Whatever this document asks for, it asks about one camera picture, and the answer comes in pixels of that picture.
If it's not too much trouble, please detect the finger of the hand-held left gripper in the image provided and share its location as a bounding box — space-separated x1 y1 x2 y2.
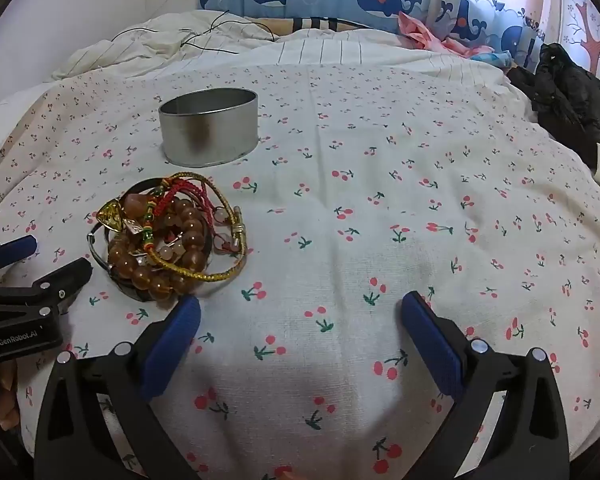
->
0 257 94 313
0 235 38 286

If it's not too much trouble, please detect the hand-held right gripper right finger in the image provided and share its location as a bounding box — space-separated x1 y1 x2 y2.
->
401 291 571 480

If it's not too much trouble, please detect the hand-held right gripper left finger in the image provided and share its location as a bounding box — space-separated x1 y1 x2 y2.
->
34 294 203 480

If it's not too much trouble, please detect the thin wire bangle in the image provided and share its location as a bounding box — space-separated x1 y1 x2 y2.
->
87 220 118 281

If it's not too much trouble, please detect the black braided bracelet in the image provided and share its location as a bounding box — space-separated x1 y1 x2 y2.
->
111 220 217 304

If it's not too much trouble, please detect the gold cord bracelet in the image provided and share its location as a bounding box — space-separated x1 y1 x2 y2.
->
144 172 249 283

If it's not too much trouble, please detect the amber bead bracelet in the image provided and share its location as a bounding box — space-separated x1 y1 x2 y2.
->
106 194 216 297

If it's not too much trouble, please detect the gold triangular pendant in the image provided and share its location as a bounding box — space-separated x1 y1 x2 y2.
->
96 199 128 233

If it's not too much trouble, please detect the pale pearl bead bracelet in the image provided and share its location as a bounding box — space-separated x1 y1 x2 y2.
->
155 207 238 261

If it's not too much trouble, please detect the red braided cord bracelet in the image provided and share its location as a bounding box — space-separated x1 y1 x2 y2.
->
162 177 231 241

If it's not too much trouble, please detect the oval metal tin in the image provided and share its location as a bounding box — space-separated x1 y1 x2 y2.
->
158 88 259 168

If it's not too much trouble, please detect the person's left hand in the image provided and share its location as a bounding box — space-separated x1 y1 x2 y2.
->
0 360 20 431

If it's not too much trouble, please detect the cherry print bed sheet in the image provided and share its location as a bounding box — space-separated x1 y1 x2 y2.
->
0 52 600 480

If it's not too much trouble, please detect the black jacket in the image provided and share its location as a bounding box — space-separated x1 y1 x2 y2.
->
505 42 600 171

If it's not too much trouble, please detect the light blue cloth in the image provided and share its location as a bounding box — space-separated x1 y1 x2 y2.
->
472 50 513 68

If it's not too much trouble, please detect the white striped duvet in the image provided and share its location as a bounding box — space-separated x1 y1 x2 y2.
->
51 10 531 91

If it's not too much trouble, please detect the pink cloth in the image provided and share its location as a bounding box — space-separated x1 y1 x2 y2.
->
397 10 496 58

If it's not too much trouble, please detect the tan striped pillow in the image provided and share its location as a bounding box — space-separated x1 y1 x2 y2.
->
252 16 376 33

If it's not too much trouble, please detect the pink tree print curtain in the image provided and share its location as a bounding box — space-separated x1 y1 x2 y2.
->
480 0 600 76

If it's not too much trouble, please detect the thin black cable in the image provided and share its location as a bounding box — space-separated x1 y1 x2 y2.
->
111 9 276 56

